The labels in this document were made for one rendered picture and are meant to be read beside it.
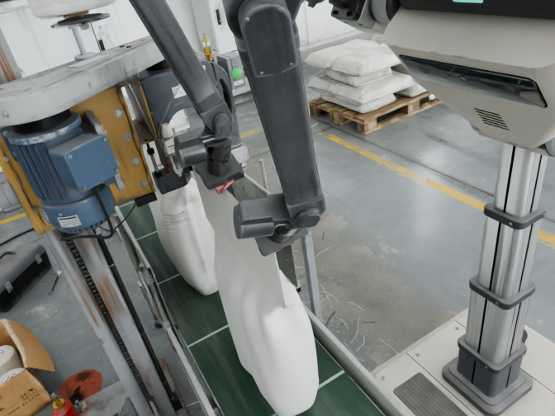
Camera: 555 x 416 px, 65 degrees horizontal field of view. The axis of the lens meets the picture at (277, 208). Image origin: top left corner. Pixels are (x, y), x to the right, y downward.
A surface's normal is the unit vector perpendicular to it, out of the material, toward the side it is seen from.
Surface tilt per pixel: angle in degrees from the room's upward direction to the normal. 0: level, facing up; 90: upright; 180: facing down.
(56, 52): 90
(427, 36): 40
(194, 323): 0
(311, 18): 90
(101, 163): 90
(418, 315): 0
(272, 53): 121
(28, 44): 90
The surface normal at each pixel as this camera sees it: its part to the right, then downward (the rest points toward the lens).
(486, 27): -0.66, -0.40
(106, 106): 0.50, 0.40
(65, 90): 0.92, 0.07
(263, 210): 0.15, -0.48
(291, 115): 0.27, 0.85
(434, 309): -0.15, -0.84
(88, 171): 0.81, 0.20
